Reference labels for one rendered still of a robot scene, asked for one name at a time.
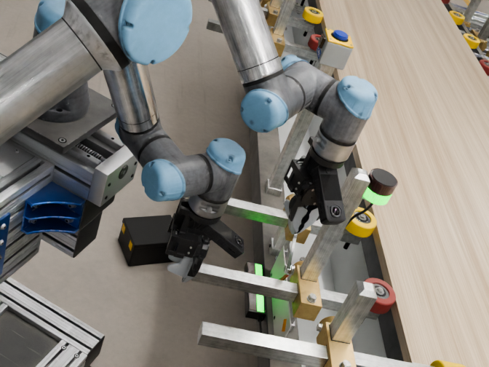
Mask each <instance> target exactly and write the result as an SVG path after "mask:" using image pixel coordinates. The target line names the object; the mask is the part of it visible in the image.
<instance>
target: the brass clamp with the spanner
mask: <svg viewBox="0 0 489 367"><path fill-rule="evenodd" d="M302 263H303V261H298V262H296V263H295V264H293V265H295V271H294V273H293V275H292V276H291V278H290V282H291V283H297V286H298V295H297V296H296V297H295V300H294V302H292V306H293V317H297V318H300V319H304V320H311V321H315V319H316V317H317V315H318V314H319V311H320V310H321V308H322V300H321V294H320V289H319V279H317V281H316V282H315V281H311V280H305V279H302V278H301V265H302ZM310 293H313V294H316V297H317V299H316V302H315V303H310V302H309V301H308V300H307V296H308V295H309V294H310Z"/></svg>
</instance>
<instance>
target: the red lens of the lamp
mask: <svg viewBox="0 0 489 367"><path fill-rule="evenodd" d="M375 169H380V168H374V169H372V170H371V171H370V173H369V179H370V184H369V185H368V187H369V188H370V189H371V190H372V191H374V192H375V193H377V194H380V195H383V196H389V195H392V194H393V192H394V190H395V189H396V187H397V184H398V181H397V184H396V185H395V186H384V185H382V184H380V183H379V182H377V181H376V180H375V179H374V178H373V176H372V173H371V172H372V171H373V170H375ZM396 180H397V179H396Z"/></svg>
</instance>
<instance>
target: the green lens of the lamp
mask: <svg viewBox="0 0 489 367"><path fill-rule="evenodd" d="M363 197H364V198H365V199H366V200H368V201H369V202H371V203H373V204H376V205H385V204H386V203H387V202H388V201H389V199H390V197H391V195H389V196H387V197H384V196H381V195H378V194H375V193H374V192H372V191H371V190H370V189H369V188H368V187H367V189H366V191H365V193H364V194H363Z"/></svg>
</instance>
